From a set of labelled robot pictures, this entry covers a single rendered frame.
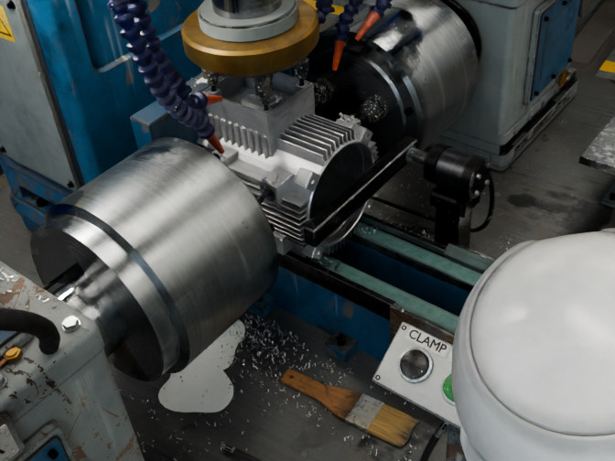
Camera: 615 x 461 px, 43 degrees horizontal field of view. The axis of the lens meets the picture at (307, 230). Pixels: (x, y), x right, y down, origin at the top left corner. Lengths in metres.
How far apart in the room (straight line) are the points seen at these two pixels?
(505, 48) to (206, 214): 0.67
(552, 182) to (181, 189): 0.80
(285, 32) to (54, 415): 0.53
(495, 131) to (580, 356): 1.23
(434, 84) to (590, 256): 0.95
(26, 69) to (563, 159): 0.97
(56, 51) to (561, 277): 0.91
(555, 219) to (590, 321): 1.17
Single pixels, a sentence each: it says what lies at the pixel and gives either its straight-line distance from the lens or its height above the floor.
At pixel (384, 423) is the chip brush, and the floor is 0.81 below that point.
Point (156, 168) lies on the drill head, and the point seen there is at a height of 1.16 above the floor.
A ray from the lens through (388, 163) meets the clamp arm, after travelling 1.13.
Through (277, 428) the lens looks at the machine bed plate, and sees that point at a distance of 1.09.
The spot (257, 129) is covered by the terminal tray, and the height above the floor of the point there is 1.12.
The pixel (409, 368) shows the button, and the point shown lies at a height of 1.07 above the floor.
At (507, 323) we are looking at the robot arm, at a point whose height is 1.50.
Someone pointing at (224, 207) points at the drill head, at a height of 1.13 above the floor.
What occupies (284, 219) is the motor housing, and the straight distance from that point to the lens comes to 1.05.
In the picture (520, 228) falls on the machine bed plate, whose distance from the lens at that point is 1.39.
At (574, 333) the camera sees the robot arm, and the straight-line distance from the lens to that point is 0.25.
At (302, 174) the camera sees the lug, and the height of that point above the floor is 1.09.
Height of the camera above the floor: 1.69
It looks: 40 degrees down
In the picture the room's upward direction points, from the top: 5 degrees counter-clockwise
